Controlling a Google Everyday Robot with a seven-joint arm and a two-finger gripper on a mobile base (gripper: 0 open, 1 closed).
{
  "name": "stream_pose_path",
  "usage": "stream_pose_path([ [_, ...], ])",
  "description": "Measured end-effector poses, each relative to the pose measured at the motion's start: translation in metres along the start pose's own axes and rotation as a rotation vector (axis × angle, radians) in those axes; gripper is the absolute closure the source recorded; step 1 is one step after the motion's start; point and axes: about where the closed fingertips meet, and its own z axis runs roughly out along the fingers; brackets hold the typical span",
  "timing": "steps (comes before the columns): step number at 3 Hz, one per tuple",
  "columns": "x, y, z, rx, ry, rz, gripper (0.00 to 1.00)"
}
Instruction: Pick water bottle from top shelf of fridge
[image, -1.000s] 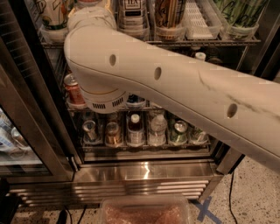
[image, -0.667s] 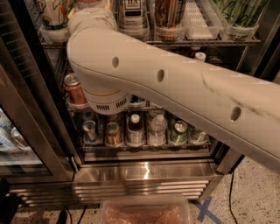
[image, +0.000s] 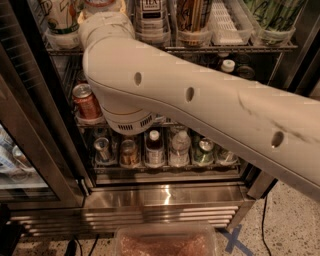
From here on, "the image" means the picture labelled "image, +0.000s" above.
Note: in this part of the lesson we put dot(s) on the clear water bottle top shelf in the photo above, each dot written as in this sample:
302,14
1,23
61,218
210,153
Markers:
94,6

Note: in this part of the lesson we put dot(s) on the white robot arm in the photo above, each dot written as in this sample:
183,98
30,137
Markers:
276,131

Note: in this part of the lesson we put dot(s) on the tea bottle white label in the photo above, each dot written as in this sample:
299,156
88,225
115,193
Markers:
151,22

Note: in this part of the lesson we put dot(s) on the brown tea bottle white cap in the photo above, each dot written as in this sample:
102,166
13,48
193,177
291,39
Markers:
228,66

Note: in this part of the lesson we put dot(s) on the silver can bottom shelf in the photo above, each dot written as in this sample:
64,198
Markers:
102,146

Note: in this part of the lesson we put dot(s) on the gold can bottom shelf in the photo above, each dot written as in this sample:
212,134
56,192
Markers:
128,152

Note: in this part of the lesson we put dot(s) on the bottom shelf tea bottle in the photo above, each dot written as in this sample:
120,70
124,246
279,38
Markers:
154,149

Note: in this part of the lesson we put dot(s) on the stainless steel display fridge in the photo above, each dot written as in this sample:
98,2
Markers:
114,197

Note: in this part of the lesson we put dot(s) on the bottom shelf water bottle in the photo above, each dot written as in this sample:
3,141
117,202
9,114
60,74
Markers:
179,149

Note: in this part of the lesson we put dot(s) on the glass fridge door left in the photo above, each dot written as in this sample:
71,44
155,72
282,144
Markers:
23,122

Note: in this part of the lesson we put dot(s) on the open fridge door right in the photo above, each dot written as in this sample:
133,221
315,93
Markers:
261,186

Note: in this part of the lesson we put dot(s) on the middle orange soda can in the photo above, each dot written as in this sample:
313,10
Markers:
80,77

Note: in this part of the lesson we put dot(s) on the orange soda can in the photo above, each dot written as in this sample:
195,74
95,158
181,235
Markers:
86,102
80,77

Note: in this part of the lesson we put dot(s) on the brown patterned tall can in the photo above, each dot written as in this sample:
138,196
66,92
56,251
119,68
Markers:
193,15

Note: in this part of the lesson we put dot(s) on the front orange soda can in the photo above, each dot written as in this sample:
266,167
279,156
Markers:
86,102

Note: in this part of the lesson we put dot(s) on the empty white top tray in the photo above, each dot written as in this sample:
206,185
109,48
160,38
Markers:
229,23

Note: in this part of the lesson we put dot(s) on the rear green soda can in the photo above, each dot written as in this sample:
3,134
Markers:
246,72

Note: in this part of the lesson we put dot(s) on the green patterned tall can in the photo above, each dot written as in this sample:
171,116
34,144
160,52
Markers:
275,15

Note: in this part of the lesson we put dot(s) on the bottom green can left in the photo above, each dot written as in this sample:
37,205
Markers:
203,152

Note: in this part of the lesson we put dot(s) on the bottom green can right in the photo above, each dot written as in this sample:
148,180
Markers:
226,157

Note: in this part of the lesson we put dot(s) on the clear plastic bin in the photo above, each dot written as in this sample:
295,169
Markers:
168,239

